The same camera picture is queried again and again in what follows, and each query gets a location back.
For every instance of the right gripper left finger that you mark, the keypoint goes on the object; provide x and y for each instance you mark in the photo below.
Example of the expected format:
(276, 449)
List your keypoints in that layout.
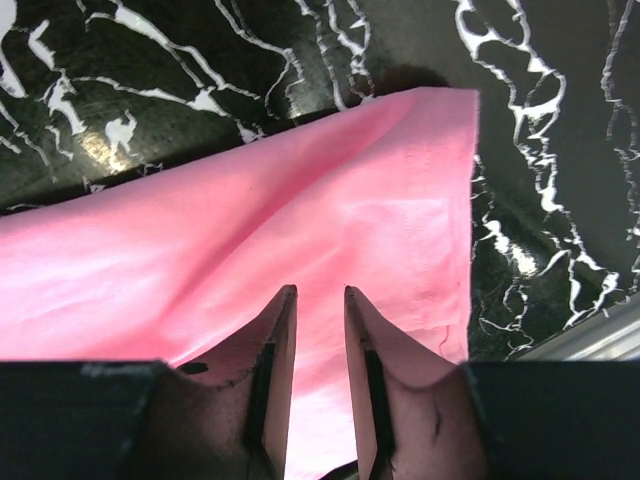
(230, 420)

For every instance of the aluminium frame rail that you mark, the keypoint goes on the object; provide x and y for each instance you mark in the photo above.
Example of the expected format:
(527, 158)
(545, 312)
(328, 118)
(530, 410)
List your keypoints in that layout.
(611, 335)

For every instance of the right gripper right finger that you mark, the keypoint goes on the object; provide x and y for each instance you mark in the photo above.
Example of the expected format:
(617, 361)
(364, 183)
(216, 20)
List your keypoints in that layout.
(413, 415)

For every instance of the pink t-shirt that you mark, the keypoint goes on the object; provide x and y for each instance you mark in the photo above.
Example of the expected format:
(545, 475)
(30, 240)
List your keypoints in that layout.
(166, 266)

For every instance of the black marble pattern mat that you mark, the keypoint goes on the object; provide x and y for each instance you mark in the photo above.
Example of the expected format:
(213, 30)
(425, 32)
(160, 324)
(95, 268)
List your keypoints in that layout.
(96, 93)

